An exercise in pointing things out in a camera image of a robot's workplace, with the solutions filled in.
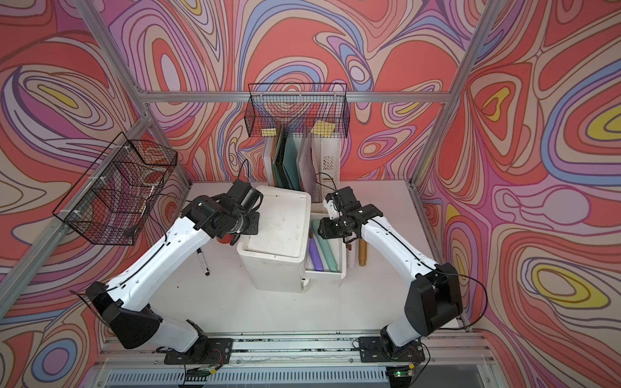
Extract yellow sticky note pad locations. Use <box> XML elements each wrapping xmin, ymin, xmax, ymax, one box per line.
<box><xmin>310</xmin><ymin>121</ymin><xmax>336</xmax><ymax>137</ymax></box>

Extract white pull-out drawer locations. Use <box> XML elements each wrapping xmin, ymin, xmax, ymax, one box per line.
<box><xmin>302</xmin><ymin>213</ymin><xmax>347</xmax><ymax>283</ymax></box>

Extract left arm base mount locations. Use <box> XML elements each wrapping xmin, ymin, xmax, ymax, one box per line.
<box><xmin>164</xmin><ymin>319</ymin><xmax>234</xmax><ymax>367</ymax></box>

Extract black wire basket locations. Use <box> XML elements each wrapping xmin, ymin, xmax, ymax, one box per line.
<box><xmin>53</xmin><ymin>134</ymin><xmax>178</xmax><ymax>246</ymax></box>
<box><xmin>244</xmin><ymin>82</ymin><xmax>351</xmax><ymax>138</ymax></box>

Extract black wire basket on left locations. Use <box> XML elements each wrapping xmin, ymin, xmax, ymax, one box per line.
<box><xmin>53</xmin><ymin>134</ymin><xmax>178</xmax><ymax>246</ymax></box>

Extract black white marker pen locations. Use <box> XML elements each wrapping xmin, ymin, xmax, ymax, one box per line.
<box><xmin>197</xmin><ymin>248</ymin><xmax>210</xmax><ymax>276</ymax></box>

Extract mint green microphone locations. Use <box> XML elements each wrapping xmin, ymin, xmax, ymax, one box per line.
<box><xmin>310</xmin><ymin>219</ymin><xmax>339</xmax><ymax>273</ymax></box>

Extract black wire basket at back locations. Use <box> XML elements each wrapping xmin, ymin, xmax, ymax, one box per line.
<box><xmin>244</xmin><ymin>82</ymin><xmax>351</xmax><ymax>138</ymax></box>

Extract green folders in organizer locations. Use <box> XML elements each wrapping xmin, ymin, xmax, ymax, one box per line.
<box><xmin>272</xmin><ymin>129</ymin><xmax>302</xmax><ymax>191</ymax></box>

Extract small yellow sticky notes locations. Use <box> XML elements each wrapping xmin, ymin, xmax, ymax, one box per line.
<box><xmin>260</xmin><ymin>128</ymin><xmax>278</xmax><ymax>137</ymax></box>

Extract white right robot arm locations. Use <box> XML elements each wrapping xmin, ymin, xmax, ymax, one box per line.
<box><xmin>318</xmin><ymin>200</ymin><xmax>463</xmax><ymax>358</ymax></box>

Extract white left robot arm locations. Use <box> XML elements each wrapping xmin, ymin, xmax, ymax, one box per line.
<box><xmin>86</xmin><ymin>190</ymin><xmax>263</xmax><ymax>353</ymax></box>

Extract white plastic file organizer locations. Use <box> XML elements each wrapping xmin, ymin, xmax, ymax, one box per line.
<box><xmin>262</xmin><ymin>137</ymin><xmax>341</xmax><ymax>204</ymax></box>

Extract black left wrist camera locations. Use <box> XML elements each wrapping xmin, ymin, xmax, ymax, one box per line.
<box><xmin>221</xmin><ymin>179</ymin><xmax>264</xmax><ymax>213</ymax></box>

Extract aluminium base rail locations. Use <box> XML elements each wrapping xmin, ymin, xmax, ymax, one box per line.
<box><xmin>81</xmin><ymin>330</ymin><xmax>508</xmax><ymax>387</ymax></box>

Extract gold microphone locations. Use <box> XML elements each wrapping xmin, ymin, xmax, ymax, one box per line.
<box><xmin>357</xmin><ymin>238</ymin><xmax>368</xmax><ymax>267</ymax></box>

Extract white drawer cabinet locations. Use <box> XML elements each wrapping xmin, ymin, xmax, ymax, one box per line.
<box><xmin>237</xmin><ymin>185</ymin><xmax>311</xmax><ymax>294</ymax></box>

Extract purple microphone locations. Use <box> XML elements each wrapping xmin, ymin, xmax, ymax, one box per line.
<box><xmin>308</xmin><ymin>238</ymin><xmax>324</xmax><ymax>272</ymax></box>

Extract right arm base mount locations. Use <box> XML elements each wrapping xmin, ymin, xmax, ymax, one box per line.
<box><xmin>354</xmin><ymin>336</ymin><xmax>426</xmax><ymax>365</ymax></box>

